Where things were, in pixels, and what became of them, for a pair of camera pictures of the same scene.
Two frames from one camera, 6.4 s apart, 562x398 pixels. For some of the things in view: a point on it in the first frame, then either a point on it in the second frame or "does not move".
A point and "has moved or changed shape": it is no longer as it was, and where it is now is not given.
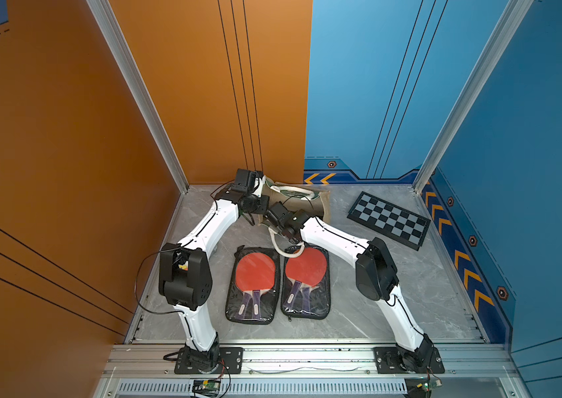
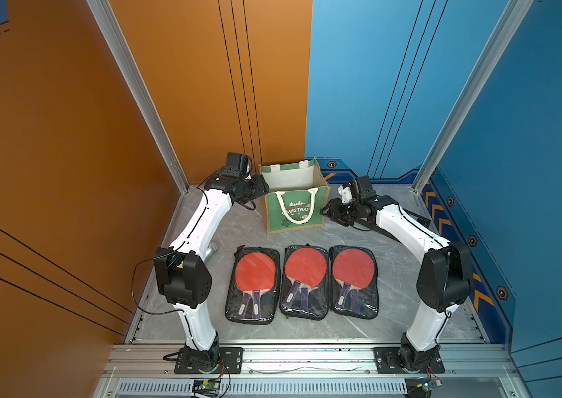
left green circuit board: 208,387 does not move
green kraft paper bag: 296,197 has moved or changed shape
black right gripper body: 283,230 to 345,213
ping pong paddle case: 254,294 does not move
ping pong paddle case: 306,283 does not move
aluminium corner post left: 110,28 does not move
